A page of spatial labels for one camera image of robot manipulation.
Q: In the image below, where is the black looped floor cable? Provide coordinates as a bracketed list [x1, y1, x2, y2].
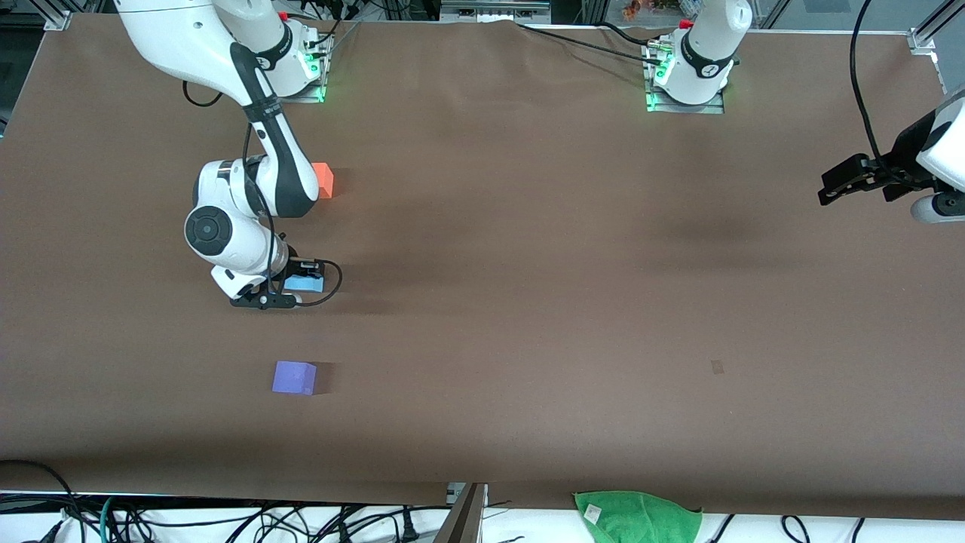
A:
[0, 460, 84, 543]

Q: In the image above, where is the purple foam block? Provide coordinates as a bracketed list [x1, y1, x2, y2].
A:
[271, 360, 318, 396]

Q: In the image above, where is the aluminium profile bar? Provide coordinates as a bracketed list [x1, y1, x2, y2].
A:
[432, 483, 488, 543]

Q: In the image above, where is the green cloth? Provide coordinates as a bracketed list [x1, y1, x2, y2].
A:
[573, 490, 703, 543]

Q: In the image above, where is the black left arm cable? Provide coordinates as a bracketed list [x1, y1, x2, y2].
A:
[849, 0, 928, 189]

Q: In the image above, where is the long black table cable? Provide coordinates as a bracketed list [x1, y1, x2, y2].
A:
[516, 21, 664, 65]

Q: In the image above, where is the metal frame rail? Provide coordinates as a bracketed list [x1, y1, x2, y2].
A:
[440, 0, 553, 23]

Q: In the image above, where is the short black table cable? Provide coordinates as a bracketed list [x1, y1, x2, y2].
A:
[596, 20, 657, 44]

